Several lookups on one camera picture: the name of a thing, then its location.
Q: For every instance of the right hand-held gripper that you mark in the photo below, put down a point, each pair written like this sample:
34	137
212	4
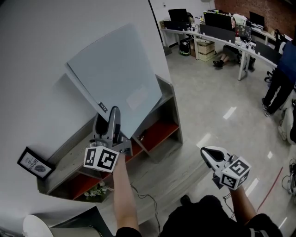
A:
236	172

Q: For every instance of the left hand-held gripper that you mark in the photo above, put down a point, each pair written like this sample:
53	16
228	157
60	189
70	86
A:
101	159

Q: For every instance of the grey shelf with red boards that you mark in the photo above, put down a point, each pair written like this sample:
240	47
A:
162	132

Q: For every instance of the pale grey object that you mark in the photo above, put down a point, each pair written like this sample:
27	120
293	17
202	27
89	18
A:
115	69

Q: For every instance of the person's left forearm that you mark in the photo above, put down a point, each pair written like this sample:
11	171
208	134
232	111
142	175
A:
123	196

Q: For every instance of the person's right forearm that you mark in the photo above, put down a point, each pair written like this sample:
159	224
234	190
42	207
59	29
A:
242	203

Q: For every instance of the small dark shelf item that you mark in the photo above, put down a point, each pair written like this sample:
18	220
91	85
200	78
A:
142	136

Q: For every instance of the person's black shoe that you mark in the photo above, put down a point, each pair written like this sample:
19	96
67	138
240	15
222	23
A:
185	199

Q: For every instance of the person's black clothing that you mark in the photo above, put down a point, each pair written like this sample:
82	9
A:
208	220

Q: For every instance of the white flower bunch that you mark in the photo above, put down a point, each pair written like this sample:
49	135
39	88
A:
97	191

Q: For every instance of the black framed picture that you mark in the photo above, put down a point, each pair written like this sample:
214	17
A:
34	164

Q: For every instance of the pale wooden crate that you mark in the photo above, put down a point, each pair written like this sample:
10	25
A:
205	49

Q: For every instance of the black and green backpack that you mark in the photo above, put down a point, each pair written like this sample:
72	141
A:
185	47

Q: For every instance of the long white desk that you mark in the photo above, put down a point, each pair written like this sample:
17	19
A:
240	49

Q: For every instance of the dark desk divider panel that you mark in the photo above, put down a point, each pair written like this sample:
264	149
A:
268	52
217	33

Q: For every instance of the white round lamp shade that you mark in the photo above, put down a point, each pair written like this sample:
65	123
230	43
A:
34	228

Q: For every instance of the laptop with stickers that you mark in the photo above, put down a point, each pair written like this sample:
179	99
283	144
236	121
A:
242	30

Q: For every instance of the black computer monitor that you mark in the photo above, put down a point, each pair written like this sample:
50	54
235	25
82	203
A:
217	20
256	19
177	15

